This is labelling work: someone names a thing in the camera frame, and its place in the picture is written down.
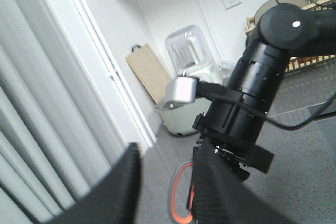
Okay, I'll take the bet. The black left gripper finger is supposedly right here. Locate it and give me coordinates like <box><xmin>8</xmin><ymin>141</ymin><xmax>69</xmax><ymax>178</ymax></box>
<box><xmin>49</xmin><ymin>143</ymin><xmax>142</xmax><ymax>223</ymax></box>

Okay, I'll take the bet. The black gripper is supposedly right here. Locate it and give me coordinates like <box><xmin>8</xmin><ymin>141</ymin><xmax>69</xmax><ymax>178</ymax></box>
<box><xmin>192</xmin><ymin>136</ymin><xmax>293</xmax><ymax>223</ymax></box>

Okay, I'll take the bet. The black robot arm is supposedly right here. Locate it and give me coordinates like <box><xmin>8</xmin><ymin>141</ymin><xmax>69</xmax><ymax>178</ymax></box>
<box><xmin>47</xmin><ymin>3</ymin><xmax>335</xmax><ymax>223</ymax></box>

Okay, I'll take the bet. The grey pleated curtain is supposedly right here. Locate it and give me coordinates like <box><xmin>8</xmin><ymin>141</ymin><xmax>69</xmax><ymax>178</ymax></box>
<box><xmin>1</xmin><ymin>0</ymin><xmax>125</xmax><ymax>223</ymax></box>

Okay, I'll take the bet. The white storage bin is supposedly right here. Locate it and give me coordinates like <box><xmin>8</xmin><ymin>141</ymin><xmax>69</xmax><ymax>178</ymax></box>
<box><xmin>155</xmin><ymin>98</ymin><xmax>211</xmax><ymax>136</ymax></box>

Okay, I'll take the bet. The wooden rack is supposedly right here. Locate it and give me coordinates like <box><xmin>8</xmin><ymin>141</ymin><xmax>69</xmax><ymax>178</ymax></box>
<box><xmin>244</xmin><ymin>0</ymin><xmax>335</xmax><ymax>72</ymax></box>

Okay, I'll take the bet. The white door frame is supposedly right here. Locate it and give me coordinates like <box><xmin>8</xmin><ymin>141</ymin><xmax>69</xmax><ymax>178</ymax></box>
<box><xmin>46</xmin><ymin>0</ymin><xmax>156</xmax><ymax>152</ymax></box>

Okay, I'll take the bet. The black cable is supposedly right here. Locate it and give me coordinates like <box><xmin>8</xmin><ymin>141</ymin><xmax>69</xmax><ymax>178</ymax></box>
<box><xmin>265</xmin><ymin>94</ymin><xmax>336</xmax><ymax>131</ymax></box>

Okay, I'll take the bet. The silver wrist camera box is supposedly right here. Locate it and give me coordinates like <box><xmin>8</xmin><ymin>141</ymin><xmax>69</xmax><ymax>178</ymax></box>
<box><xmin>163</xmin><ymin>71</ymin><xmax>199</xmax><ymax>109</ymax></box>

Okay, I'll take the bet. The wooden board with handle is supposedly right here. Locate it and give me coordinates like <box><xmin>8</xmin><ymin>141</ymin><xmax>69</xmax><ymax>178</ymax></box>
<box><xmin>126</xmin><ymin>44</ymin><xmax>172</xmax><ymax>104</ymax></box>

